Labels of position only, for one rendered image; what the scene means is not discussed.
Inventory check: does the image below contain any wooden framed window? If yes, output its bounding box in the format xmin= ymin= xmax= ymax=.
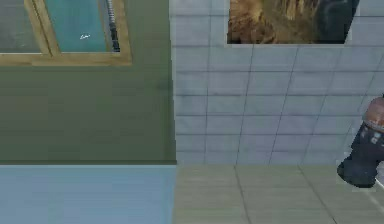
xmin=0 ymin=0 xmax=133 ymax=67

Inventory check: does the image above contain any brown framed wall picture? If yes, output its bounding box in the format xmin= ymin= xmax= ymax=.
xmin=226 ymin=0 xmax=362 ymax=46

